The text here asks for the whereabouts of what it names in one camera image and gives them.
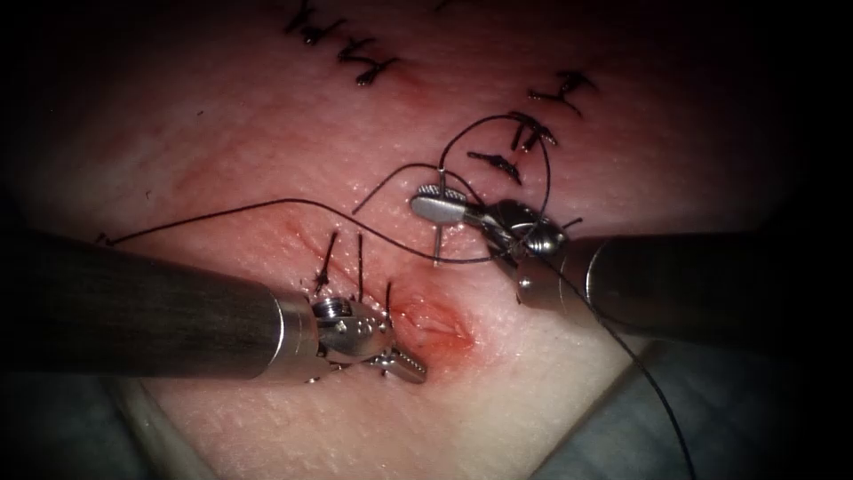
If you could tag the left arm needle driver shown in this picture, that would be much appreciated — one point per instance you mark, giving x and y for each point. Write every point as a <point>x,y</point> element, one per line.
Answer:
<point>356,336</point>

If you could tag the right arm needle driver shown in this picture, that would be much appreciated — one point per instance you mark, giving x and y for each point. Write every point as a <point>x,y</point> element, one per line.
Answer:
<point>523,220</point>

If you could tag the right arm needle driver jaw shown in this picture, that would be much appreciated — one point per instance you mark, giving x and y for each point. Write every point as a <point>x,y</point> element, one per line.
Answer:
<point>450,195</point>
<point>436,210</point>

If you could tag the left arm needle driver jaw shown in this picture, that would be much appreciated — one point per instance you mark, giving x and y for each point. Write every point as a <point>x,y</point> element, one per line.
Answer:
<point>408,368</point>

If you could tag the curved steel needle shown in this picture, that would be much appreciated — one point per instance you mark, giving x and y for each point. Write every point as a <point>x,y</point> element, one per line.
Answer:
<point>437,243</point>

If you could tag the black thread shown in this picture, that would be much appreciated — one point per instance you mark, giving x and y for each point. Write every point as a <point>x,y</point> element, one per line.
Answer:
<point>293,199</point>

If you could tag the dark left arm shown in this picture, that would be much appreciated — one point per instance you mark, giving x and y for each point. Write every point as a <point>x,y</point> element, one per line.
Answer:
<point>166,313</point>

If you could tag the dark right arm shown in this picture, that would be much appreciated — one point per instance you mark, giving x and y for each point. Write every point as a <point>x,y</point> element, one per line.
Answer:
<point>666,287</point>

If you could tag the black stitching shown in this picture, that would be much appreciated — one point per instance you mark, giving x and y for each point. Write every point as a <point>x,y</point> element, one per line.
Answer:
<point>360,267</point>
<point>363,80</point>
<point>496,160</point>

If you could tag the tissue pad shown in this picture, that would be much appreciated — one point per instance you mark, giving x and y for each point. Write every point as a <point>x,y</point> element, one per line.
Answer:
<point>266,153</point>

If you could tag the grey cloth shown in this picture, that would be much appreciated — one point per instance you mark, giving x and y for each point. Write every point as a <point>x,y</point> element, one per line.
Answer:
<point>720,413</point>

